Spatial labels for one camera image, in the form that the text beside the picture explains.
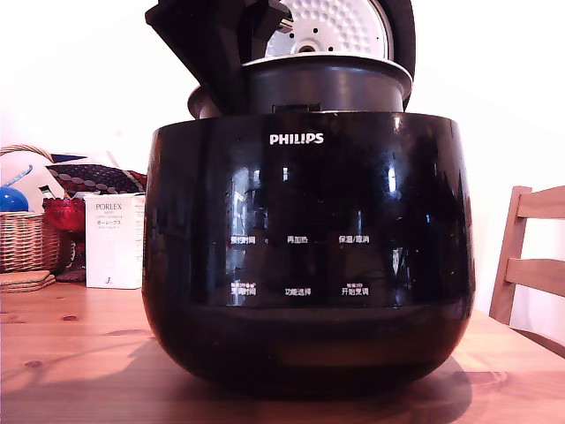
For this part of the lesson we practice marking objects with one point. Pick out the dark metal pot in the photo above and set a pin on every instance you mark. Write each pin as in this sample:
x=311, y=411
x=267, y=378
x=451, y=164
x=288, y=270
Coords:
x=331, y=86

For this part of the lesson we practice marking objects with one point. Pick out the black rice cooker lid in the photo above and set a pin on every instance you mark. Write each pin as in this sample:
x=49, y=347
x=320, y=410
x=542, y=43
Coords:
x=344, y=26

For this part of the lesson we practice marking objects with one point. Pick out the black Philips rice cooker body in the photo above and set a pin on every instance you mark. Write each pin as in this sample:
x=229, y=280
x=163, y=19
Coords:
x=309, y=199

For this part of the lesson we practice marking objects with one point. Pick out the dark patterned cloth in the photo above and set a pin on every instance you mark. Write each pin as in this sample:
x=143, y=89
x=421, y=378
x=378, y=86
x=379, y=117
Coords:
x=97, y=179

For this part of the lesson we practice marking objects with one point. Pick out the white paper bag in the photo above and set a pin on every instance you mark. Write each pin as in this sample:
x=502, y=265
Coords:
x=42, y=176

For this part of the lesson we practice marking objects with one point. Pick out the red glass bowl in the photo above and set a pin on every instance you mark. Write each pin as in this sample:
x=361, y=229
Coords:
x=64, y=214

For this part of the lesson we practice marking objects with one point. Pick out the white Porlex box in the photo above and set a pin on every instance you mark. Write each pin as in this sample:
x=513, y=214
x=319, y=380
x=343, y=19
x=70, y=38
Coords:
x=110, y=247

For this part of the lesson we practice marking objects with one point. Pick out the blue ball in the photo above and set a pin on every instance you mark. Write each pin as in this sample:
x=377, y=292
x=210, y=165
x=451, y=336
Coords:
x=11, y=199

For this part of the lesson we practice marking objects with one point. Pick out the woven wicker basket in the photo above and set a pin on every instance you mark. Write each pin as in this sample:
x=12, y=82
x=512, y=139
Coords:
x=26, y=243

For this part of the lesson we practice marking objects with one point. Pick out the stack of cork coasters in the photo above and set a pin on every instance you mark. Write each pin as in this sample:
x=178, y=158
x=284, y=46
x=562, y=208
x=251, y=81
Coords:
x=24, y=282

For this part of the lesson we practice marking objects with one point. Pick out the wooden chair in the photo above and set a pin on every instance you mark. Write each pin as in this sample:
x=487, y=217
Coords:
x=527, y=269

